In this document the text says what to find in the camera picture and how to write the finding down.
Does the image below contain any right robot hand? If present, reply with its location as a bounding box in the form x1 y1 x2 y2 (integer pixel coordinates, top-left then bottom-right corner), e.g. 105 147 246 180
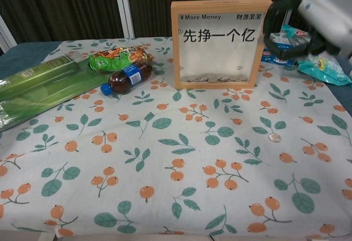
262 0 352 61

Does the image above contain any teal snack bag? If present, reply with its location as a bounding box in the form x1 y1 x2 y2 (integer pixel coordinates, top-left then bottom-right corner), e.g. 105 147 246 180
271 24 352 86

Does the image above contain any blue cookie box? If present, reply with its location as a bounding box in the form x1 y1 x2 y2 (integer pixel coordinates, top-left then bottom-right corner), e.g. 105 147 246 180
261 47 299 67

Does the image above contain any floral print tablecloth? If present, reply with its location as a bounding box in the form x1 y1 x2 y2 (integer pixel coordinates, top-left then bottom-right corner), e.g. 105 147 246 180
0 33 352 239

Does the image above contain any green orange snack bag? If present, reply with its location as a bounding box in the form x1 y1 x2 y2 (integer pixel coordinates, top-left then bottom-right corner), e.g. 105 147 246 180
87 46 155 73

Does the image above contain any small cola bottle blue cap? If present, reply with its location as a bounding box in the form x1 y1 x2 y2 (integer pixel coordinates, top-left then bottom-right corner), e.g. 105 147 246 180
100 64 153 96

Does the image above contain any green transparent gift box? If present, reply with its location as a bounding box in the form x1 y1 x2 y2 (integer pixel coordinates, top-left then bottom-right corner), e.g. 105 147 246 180
0 54 111 132

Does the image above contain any wooden frame money box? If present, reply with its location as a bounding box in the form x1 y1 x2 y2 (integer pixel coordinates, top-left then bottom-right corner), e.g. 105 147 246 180
170 0 274 90

